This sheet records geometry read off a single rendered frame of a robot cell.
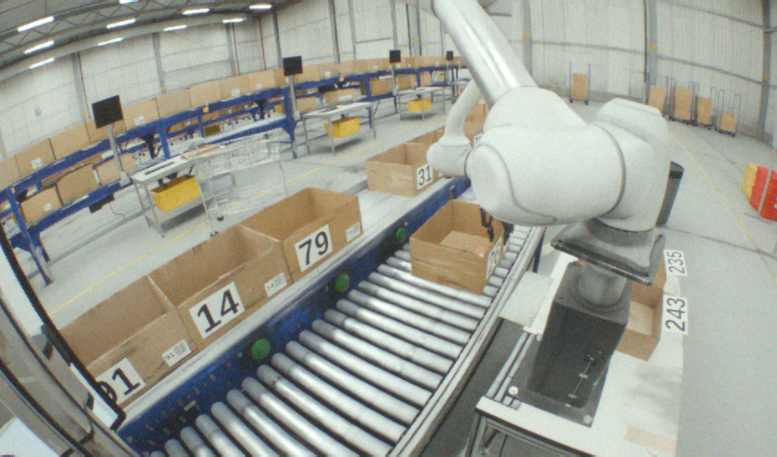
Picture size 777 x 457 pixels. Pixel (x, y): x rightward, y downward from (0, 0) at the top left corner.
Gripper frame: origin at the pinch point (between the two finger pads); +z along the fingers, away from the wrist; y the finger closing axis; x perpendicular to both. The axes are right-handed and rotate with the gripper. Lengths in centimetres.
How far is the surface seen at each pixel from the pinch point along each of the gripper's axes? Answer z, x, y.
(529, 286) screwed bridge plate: 11.0, -11.4, 16.2
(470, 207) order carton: 6.2, 17.9, -19.8
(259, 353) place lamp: -20, -81, -42
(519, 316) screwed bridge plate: 5.3, -27.2, 17.6
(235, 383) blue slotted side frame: -16, -94, -47
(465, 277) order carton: 1.2, -21.2, -5.2
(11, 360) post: -92, -92, 10
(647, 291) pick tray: 7, -3, 62
